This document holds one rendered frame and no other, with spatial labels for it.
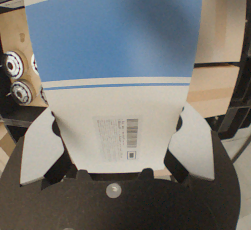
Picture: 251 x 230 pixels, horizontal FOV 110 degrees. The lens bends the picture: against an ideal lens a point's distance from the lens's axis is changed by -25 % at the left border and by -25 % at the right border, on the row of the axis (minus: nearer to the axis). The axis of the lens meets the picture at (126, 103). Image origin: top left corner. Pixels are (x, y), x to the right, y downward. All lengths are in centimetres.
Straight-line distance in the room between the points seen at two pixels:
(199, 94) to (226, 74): 13
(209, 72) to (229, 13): 21
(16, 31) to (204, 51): 63
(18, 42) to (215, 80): 72
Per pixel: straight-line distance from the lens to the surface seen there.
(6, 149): 92
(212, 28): 46
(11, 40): 55
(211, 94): 53
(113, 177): 73
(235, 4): 53
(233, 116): 147
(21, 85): 53
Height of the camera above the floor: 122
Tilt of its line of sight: 60 degrees down
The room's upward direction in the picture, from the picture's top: 175 degrees clockwise
